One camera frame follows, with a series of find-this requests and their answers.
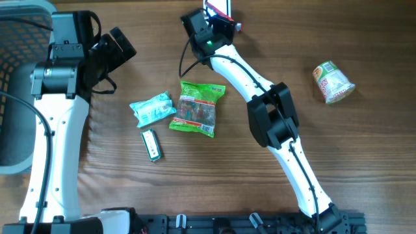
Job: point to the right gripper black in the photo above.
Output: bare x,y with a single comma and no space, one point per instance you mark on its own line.
228,26

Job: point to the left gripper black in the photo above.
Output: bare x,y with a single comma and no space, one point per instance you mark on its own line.
119,56

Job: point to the light blue tissue pack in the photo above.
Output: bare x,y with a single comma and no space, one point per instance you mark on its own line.
153,110

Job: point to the green snack bag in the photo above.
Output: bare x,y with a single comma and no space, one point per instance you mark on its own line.
196,108

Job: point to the green white gum box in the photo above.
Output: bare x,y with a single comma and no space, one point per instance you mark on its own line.
151,144

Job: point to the instant noodle cup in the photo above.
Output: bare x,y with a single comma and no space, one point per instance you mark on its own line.
332,82

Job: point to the red stick packet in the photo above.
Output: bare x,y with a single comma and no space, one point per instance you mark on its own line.
238,26

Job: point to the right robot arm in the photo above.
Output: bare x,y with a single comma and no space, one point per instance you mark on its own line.
272,117

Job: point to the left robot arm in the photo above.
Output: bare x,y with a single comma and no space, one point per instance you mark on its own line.
78,58

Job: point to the white barcode scanner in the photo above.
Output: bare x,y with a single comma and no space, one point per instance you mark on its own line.
220,7

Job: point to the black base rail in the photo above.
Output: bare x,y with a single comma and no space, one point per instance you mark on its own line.
281,223

